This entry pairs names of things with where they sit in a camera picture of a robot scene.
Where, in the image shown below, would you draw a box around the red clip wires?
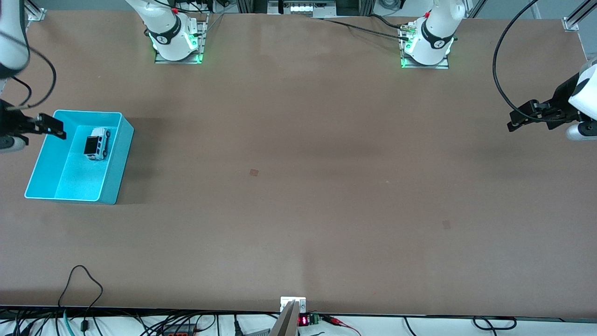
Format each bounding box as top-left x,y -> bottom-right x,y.
321,315 -> 362,336

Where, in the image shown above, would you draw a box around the long black base cable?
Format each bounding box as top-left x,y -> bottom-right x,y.
322,18 -> 413,42

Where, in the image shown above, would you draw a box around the turquoise plastic bin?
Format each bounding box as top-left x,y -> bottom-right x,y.
24,110 -> 135,206

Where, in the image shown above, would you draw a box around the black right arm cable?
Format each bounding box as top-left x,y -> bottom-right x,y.
0,32 -> 57,110

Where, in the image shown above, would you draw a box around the grey box with white lights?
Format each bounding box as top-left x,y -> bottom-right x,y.
268,0 -> 337,18

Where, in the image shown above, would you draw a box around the aluminium camera beam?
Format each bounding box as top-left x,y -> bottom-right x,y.
270,300 -> 300,336

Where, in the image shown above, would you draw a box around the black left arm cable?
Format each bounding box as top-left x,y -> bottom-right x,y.
493,0 -> 576,125

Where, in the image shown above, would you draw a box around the thin grey wire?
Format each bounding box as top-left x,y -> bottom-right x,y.
204,13 -> 225,35

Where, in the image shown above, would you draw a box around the short curved black cable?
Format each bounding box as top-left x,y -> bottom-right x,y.
368,14 -> 406,31

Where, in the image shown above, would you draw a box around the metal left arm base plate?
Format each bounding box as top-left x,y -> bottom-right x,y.
400,21 -> 450,70

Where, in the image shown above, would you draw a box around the white jeep toy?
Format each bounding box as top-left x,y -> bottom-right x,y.
83,127 -> 111,161

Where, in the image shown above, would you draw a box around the coiled black cable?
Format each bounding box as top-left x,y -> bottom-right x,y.
472,316 -> 517,332

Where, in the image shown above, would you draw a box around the aluminium table corner bracket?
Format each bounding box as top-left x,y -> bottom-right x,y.
562,0 -> 597,32
23,0 -> 47,21

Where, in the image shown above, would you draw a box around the looped black cable with switch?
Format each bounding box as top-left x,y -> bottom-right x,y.
58,265 -> 104,333

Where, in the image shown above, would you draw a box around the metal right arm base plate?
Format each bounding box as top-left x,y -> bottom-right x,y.
155,13 -> 205,64

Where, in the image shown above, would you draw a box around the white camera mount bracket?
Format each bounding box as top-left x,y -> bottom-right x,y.
280,296 -> 307,313

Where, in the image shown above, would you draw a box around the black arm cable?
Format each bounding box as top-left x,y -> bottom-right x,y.
493,0 -> 576,125
0,32 -> 57,110

